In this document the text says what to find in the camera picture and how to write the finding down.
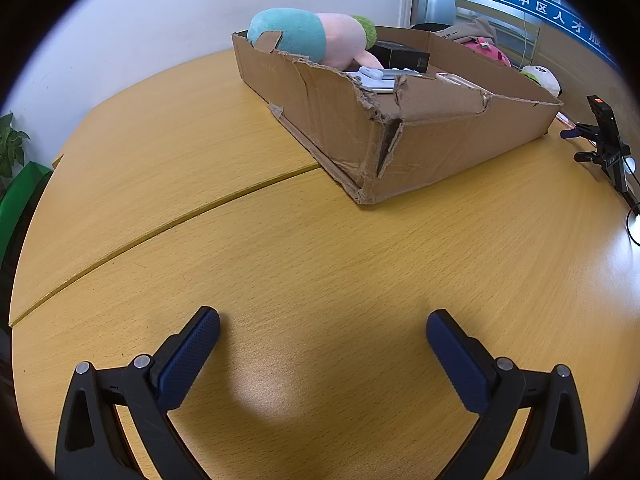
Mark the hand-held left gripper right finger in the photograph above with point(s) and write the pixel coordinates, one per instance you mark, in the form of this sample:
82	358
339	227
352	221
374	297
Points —
460	365

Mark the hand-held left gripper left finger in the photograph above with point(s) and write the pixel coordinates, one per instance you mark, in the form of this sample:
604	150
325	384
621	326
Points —
187	360

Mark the torn cardboard box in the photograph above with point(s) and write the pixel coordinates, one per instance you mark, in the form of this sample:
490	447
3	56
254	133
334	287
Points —
440	145

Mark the cream clear phone case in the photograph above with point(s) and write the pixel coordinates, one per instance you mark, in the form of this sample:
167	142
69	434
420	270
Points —
455	80

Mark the pale lavender phone stand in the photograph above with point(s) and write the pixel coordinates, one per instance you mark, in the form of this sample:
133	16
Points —
372	80

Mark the wooden desktop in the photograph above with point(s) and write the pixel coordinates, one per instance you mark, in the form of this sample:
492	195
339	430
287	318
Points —
300	270

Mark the green bench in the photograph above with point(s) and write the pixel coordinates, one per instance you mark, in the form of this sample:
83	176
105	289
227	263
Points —
20	195

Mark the black tripod with device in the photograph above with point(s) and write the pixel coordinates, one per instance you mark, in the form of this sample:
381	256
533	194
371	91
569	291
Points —
607	130

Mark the large potted green plant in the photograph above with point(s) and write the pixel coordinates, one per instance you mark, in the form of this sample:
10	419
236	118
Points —
10	140

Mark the white and green plush toy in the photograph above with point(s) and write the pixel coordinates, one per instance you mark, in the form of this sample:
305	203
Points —
542	77

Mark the black rectangular box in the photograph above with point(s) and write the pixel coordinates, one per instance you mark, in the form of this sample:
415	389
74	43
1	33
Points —
400	55

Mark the grey cloth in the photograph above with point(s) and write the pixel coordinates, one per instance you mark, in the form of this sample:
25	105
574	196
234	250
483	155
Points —
472	30

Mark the teal and pink plush toy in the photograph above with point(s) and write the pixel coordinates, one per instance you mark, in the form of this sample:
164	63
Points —
300	30

